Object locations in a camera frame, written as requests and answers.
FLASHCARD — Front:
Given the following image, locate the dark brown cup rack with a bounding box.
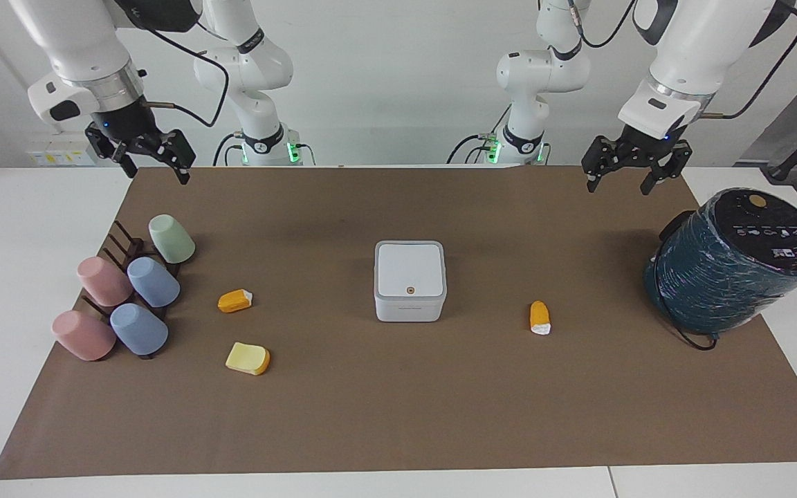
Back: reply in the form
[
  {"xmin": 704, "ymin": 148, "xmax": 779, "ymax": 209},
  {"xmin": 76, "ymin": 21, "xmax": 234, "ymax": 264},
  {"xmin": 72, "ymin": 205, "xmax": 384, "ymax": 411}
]
[{"xmin": 80, "ymin": 220, "xmax": 182, "ymax": 361}]

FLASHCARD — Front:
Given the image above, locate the black cable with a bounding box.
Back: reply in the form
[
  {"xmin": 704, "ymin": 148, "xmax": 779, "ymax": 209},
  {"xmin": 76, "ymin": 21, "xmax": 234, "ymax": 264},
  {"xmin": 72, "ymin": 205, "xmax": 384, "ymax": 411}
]
[
  {"xmin": 446, "ymin": 104, "xmax": 513, "ymax": 165},
  {"xmin": 651, "ymin": 252, "xmax": 720, "ymax": 352},
  {"xmin": 567, "ymin": 0, "xmax": 640, "ymax": 49},
  {"xmin": 141, "ymin": 24, "xmax": 230, "ymax": 129},
  {"xmin": 212, "ymin": 133, "xmax": 244, "ymax": 167},
  {"xmin": 703, "ymin": 3, "xmax": 797, "ymax": 120}
]

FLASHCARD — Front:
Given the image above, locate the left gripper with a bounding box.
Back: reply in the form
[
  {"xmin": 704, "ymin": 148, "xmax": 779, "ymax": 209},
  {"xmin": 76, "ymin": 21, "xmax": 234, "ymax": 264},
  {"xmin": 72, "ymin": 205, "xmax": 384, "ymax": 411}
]
[{"xmin": 581, "ymin": 124, "xmax": 693, "ymax": 196}]

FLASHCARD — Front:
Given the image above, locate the blue cup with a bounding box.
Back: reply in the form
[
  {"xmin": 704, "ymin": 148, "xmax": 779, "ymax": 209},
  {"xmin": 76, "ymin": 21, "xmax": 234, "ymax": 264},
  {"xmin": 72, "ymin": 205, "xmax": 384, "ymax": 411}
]
[
  {"xmin": 127, "ymin": 257, "xmax": 181, "ymax": 309},
  {"xmin": 109, "ymin": 303, "xmax": 170, "ymax": 357}
]

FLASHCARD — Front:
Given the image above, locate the orange and white trash piece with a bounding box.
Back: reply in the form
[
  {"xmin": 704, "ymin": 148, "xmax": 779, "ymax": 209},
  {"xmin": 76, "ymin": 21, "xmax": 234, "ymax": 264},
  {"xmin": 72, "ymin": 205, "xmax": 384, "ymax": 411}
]
[
  {"xmin": 529, "ymin": 300, "xmax": 552, "ymax": 337},
  {"xmin": 217, "ymin": 289, "xmax": 254, "ymax": 314}
]

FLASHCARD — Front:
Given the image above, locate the pink cup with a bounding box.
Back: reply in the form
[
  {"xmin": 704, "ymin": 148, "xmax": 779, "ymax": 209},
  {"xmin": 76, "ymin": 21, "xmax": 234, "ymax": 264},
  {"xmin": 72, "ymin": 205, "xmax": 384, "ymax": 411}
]
[
  {"xmin": 52, "ymin": 310, "xmax": 118, "ymax": 362},
  {"xmin": 77, "ymin": 257, "xmax": 134, "ymax": 308}
]

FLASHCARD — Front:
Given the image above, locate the teal wrapped black cylinder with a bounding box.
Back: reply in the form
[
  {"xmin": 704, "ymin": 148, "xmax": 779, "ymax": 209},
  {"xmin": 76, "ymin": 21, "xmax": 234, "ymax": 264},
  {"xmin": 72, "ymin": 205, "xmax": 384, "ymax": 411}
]
[{"xmin": 643, "ymin": 187, "xmax": 797, "ymax": 335}]

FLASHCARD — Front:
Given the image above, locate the white square bin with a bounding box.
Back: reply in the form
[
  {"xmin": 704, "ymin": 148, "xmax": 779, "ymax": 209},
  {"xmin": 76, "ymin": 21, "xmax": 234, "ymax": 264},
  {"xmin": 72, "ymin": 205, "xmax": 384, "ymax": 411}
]
[{"xmin": 374, "ymin": 240, "xmax": 448, "ymax": 324}]

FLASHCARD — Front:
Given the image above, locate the yellow bread slice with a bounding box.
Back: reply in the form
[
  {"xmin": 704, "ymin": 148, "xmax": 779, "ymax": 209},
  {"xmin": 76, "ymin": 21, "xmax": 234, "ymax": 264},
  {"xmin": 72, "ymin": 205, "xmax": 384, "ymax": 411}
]
[{"xmin": 225, "ymin": 342, "xmax": 272, "ymax": 377}]

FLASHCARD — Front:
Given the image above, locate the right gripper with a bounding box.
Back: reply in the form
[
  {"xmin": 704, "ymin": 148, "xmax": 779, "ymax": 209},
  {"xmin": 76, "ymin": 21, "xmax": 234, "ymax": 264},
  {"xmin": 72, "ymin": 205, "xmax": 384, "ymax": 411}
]
[{"xmin": 85, "ymin": 97, "xmax": 197, "ymax": 185}]

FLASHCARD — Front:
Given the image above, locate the green cup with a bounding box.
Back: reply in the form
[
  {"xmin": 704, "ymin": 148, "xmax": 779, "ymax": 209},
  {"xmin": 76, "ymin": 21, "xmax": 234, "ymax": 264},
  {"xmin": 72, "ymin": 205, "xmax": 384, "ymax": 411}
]
[{"xmin": 148, "ymin": 214, "xmax": 196, "ymax": 265}]

